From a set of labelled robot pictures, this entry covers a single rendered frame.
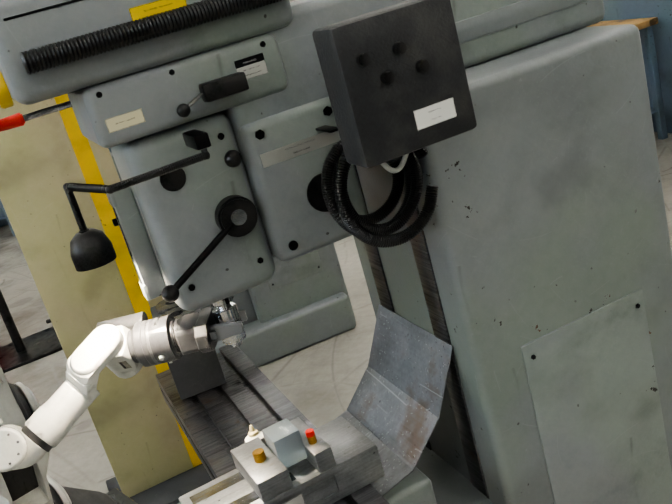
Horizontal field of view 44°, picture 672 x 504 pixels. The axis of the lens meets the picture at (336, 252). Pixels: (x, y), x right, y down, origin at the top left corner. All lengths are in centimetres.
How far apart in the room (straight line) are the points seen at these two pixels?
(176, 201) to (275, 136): 20
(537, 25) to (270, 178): 61
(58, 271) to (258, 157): 194
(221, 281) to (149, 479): 223
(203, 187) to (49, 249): 188
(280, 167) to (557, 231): 54
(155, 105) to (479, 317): 69
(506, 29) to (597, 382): 72
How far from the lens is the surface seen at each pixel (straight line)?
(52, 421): 164
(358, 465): 157
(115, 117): 137
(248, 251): 148
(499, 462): 171
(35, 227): 325
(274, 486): 151
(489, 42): 164
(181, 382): 212
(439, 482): 190
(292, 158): 146
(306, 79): 147
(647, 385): 187
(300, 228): 148
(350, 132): 125
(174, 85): 139
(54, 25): 136
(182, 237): 144
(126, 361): 165
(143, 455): 359
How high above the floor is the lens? 180
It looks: 18 degrees down
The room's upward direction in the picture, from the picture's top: 16 degrees counter-clockwise
